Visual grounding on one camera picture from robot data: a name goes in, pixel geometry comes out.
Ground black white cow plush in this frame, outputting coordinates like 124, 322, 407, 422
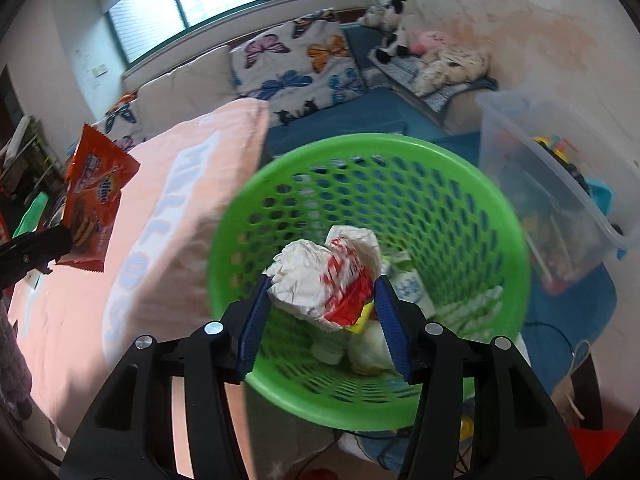
375, 0, 426, 63

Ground pink plush toy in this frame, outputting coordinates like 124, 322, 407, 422
412, 30, 451, 53

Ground blue mat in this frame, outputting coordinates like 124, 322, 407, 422
520, 260, 618, 396

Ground beige spotted plush toy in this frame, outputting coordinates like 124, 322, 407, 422
415, 45, 493, 96

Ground orange snack wrapper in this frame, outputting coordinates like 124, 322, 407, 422
55, 124, 141, 273

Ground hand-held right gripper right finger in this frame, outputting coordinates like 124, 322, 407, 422
374, 276, 586, 480

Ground blue sofa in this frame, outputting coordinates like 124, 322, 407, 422
265, 25, 451, 161

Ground white milk carton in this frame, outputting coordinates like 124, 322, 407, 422
382, 252, 436, 318

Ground clear plastic storage box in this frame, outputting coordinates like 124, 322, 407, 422
475, 91, 633, 296

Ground small grey white plush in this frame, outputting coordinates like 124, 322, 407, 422
357, 5, 396, 28

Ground metal rack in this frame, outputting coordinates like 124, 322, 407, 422
0, 115, 66, 196

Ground beige pillow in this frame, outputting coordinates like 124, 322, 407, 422
122, 45, 241, 136

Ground red plastic object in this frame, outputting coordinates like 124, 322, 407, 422
570, 427, 626, 476

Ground white red wrapper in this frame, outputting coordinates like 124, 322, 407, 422
262, 225, 383, 335

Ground pink printed blanket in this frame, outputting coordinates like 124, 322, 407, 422
15, 97, 271, 461

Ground white cable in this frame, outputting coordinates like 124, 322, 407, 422
565, 340, 593, 421

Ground green plastic basket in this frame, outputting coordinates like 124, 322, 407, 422
207, 133, 532, 432

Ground dark wooden chair leg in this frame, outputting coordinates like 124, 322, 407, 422
575, 355, 603, 431

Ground large butterfly print pillow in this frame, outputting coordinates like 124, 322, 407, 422
230, 8, 371, 113

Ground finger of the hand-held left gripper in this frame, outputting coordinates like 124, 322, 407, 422
0, 225, 73, 291

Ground small butterfly print pillow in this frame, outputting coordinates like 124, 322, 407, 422
92, 90, 148, 153

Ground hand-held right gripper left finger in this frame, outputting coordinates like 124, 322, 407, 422
59, 275, 274, 480

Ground green mesh cloth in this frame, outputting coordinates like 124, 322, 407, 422
12, 192, 48, 238

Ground green framed window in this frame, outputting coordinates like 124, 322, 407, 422
90, 0, 351, 66

